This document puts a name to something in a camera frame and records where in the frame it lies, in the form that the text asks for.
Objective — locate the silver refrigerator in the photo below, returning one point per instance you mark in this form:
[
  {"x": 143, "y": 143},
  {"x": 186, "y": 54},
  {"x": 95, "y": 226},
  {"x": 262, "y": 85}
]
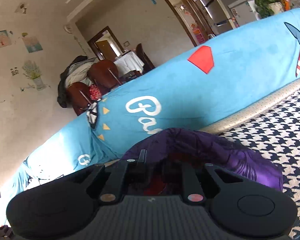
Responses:
[{"x": 217, "y": 15}]

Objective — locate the red patterned cloth on chair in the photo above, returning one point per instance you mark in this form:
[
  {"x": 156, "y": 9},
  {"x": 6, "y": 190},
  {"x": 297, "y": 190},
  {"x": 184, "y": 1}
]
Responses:
[{"x": 94, "y": 93}]

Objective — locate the purple floral garment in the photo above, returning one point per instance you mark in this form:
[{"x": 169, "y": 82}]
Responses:
[{"x": 201, "y": 147}]

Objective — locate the blue cartoon print sofa cover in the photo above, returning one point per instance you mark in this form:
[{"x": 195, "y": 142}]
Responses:
[{"x": 193, "y": 90}]

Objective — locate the dark jacket on chair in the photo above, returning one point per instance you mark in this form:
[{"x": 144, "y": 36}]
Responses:
[{"x": 76, "y": 71}]

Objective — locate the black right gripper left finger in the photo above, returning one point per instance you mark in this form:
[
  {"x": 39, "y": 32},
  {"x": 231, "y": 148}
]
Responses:
[{"x": 124, "y": 169}]

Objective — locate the brown wooden chair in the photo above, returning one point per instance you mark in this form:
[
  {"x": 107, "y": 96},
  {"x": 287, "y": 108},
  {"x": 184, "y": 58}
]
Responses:
[
  {"x": 105, "y": 75},
  {"x": 79, "y": 96}
]

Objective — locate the white cloth dining table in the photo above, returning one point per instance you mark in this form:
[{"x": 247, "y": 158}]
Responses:
[{"x": 129, "y": 62}]

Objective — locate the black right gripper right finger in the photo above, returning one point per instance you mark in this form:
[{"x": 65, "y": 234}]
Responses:
[{"x": 180, "y": 180}]

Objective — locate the houndstooth seat cushion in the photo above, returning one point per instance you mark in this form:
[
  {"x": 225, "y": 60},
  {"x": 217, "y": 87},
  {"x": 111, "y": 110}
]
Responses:
[{"x": 275, "y": 134}]

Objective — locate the white chest freezer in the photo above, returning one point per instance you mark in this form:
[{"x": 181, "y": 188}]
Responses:
[{"x": 244, "y": 11}]

